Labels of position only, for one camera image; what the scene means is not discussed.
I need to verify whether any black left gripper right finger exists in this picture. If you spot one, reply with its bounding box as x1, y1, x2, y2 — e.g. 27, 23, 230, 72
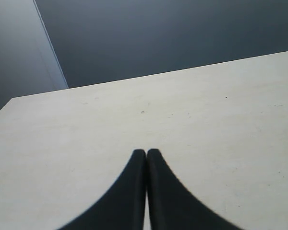
147, 149, 239, 230

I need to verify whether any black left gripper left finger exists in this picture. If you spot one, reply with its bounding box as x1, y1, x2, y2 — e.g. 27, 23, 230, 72
61, 149, 147, 230

